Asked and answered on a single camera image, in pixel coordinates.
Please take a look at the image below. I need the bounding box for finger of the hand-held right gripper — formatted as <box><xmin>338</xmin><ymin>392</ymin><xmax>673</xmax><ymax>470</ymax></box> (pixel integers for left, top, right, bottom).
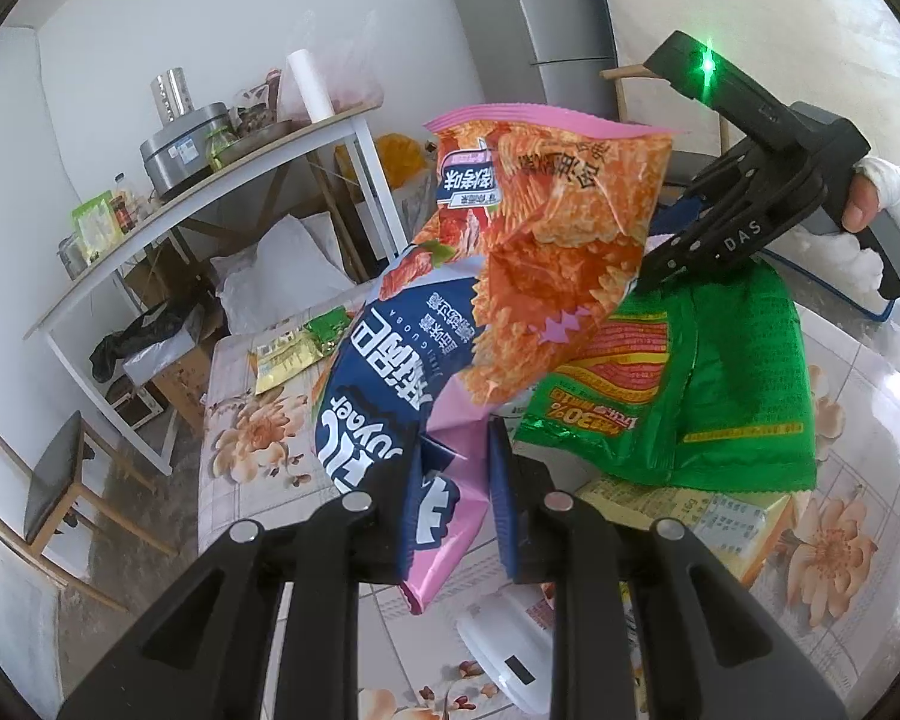
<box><xmin>671</xmin><ymin>141</ymin><xmax>785</xmax><ymax>203</ymax></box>
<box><xmin>636</xmin><ymin>184</ymin><xmax>827</xmax><ymax>293</ymax></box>

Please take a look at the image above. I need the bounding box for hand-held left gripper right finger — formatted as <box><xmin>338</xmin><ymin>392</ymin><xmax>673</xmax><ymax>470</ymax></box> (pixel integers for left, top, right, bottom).
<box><xmin>487</xmin><ymin>416</ymin><xmax>850</xmax><ymax>720</ymax></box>

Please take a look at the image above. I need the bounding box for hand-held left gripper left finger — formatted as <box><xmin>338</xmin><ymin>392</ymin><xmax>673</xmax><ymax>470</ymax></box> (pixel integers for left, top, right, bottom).
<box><xmin>58</xmin><ymin>454</ymin><xmax>421</xmax><ymax>720</ymax></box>

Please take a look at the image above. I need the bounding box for blue and pink snack packet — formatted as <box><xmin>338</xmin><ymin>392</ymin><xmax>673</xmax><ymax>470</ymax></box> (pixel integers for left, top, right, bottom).
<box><xmin>313</xmin><ymin>244</ymin><xmax>496</xmax><ymax>616</ymax></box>

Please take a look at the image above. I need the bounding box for orange chip packet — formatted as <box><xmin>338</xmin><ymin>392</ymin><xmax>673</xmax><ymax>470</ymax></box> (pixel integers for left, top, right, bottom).
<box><xmin>424</xmin><ymin>103</ymin><xmax>687</xmax><ymax>410</ymax></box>

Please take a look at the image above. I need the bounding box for person's right hand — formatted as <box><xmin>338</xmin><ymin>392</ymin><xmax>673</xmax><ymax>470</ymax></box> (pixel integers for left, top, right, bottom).
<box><xmin>842</xmin><ymin>156</ymin><xmax>900</xmax><ymax>256</ymax></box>

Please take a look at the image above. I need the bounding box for person's white fluffy clothing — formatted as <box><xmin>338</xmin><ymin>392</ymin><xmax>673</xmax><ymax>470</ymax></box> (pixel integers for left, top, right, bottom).
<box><xmin>784</xmin><ymin>229</ymin><xmax>886</xmax><ymax>308</ymax></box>

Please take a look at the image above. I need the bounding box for white plastic cup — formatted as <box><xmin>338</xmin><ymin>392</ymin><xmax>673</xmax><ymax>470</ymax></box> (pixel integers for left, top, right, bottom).
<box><xmin>454</xmin><ymin>589</ymin><xmax>563</xmax><ymax>717</ymax></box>

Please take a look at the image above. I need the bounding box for floral tablecloth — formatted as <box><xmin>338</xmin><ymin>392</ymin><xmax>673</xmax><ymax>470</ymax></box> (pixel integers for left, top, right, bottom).
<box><xmin>195</xmin><ymin>292</ymin><xmax>900</xmax><ymax>720</ymax></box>

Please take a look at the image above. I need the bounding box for yellow and green snack packet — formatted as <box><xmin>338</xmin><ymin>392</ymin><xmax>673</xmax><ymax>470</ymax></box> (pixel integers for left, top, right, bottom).
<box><xmin>253</xmin><ymin>306</ymin><xmax>355</xmax><ymax>395</ymax></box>

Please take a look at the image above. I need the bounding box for pale yellow flat packet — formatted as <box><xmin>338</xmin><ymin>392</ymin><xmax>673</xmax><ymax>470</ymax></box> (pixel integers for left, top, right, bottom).
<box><xmin>570</xmin><ymin>476</ymin><xmax>796</xmax><ymax>590</ymax></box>

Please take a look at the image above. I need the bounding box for grey refrigerator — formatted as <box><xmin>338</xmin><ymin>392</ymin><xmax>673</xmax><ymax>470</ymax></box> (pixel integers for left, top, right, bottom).
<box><xmin>439</xmin><ymin>0</ymin><xmax>620</xmax><ymax>128</ymax></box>

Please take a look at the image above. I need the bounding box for cardboard box with grey bag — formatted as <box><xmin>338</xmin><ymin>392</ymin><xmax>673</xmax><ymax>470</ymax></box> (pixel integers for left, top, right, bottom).
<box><xmin>124</xmin><ymin>315</ymin><xmax>222</xmax><ymax>432</ymax></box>

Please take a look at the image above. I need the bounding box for white plastic bag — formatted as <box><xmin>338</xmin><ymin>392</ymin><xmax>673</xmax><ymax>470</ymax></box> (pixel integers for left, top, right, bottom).
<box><xmin>208</xmin><ymin>211</ymin><xmax>357</xmax><ymax>335</ymax></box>

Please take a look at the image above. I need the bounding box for grey plastic bag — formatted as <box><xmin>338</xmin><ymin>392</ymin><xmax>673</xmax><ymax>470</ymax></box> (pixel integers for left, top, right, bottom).
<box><xmin>401</xmin><ymin>165</ymin><xmax>443</xmax><ymax>241</ymax></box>

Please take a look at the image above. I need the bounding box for black cloth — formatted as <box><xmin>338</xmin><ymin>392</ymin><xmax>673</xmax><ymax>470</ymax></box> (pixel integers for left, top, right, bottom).
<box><xmin>90</xmin><ymin>298</ymin><xmax>192</xmax><ymax>383</ymax></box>

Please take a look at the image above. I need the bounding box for yellow plastic bag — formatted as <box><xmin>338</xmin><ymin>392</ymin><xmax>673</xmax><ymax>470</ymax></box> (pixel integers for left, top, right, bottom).
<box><xmin>377</xmin><ymin>133</ymin><xmax>436</xmax><ymax>188</ymax></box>

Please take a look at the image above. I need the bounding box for wooden chair with dark seat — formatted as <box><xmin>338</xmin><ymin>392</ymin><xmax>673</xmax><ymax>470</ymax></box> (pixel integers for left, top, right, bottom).
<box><xmin>0</xmin><ymin>403</ymin><xmax>173</xmax><ymax>608</ymax></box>

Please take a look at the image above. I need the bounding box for white side table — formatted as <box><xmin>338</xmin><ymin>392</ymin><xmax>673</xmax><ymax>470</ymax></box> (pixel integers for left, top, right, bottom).
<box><xmin>22</xmin><ymin>101</ymin><xmax>410</xmax><ymax>477</ymax></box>

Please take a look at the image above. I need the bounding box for clear plastic bag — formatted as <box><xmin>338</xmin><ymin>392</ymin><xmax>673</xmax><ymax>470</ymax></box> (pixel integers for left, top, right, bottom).
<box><xmin>330</xmin><ymin>37</ymin><xmax>385</xmax><ymax>112</ymax></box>

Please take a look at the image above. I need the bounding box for metal tray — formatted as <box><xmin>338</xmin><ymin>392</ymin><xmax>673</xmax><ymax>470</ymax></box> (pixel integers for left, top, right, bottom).
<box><xmin>214</xmin><ymin>118</ymin><xmax>295</xmax><ymax>166</ymax></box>

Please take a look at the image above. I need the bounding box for small glass jar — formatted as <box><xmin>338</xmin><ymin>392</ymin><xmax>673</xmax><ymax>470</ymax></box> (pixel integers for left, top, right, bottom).
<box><xmin>56</xmin><ymin>236</ymin><xmax>91</xmax><ymax>278</ymax></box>

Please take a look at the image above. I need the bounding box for dark sauce bottle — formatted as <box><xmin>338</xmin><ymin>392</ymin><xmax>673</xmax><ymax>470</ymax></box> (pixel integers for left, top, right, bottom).
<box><xmin>109</xmin><ymin>172</ymin><xmax>140</xmax><ymax>233</ymax></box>

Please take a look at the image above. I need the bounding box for white paper towel roll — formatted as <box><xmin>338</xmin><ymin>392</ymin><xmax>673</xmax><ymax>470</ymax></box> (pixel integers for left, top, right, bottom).
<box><xmin>285</xmin><ymin>49</ymin><xmax>336</xmax><ymax>123</ymax></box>

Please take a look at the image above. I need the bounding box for green packet with white label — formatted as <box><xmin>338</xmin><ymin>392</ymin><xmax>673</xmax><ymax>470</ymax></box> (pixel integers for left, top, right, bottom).
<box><xmin>71</xmin><ymin>191</ymin><xmax>121</xmax><ymax>256</ymax></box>

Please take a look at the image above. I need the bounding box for grey rice cooker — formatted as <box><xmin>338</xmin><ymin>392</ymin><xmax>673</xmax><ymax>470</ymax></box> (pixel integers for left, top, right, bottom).
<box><xmin>139</xmin><ymin>103</ymin><xmax>233</xmax><ymax>200</ymax></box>

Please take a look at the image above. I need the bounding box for steel canister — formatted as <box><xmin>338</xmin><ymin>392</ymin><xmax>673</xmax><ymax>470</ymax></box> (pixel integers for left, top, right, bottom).
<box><xmin>150</xmin><ymin>69</ymin><xmax>196</xmax><ymax>125</ymax></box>

